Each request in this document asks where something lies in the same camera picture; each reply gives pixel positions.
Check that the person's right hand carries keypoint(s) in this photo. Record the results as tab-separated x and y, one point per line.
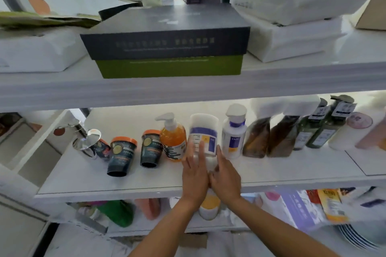
226	181

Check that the person's left hand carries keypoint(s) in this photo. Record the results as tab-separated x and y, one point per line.
194	178

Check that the person's right thumb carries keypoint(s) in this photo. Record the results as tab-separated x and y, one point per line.
212	179

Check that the white tube with purple label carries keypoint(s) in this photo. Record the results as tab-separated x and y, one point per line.
204	128

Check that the person's right forearm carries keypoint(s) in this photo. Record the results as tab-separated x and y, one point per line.
271	229

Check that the person's left forearm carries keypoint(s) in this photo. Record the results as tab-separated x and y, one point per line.
169	229

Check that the white cup with yellow lid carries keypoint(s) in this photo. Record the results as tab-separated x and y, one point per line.
208	208

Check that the white pump bottle purple label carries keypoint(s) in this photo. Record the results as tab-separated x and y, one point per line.
233	136

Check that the orange liquid pump bottle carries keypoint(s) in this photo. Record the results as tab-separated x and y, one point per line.
172	141

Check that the brown bottle with white cap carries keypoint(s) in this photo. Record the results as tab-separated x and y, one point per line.
257	139
282	137

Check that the dark jar with orange lid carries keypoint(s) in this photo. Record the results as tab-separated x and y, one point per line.
150	150
120	157

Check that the pink packet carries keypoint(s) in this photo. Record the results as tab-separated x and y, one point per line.
147	208

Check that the white and purple carton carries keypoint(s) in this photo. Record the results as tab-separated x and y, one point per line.
294	208

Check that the green bottle with dark cap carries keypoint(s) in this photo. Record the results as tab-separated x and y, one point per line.
303	134
324	133

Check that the green plastic bag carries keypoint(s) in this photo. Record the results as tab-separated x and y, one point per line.
117	213

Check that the small dark jar orange lid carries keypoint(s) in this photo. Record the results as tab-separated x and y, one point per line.
102	149

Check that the white shelf unit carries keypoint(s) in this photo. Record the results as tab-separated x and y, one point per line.
271	79

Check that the orange snack packet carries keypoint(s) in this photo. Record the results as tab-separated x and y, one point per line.
331	205

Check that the white bottle with pink lid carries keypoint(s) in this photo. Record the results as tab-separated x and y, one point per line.
346	133

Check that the grey lidded green box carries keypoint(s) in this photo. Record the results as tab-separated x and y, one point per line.
166	37

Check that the white plastic packet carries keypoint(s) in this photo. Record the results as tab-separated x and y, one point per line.
366	202

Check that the stack of white plates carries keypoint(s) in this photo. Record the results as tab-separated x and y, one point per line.
359	235

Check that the white drawer cabinet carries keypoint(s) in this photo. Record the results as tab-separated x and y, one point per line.
27	151

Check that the black flat case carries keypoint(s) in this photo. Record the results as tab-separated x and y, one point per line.
116	11

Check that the brown cardboard box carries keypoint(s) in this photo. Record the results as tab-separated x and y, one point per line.
372	12

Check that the green paper sheets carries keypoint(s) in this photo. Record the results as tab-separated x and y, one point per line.
45	20

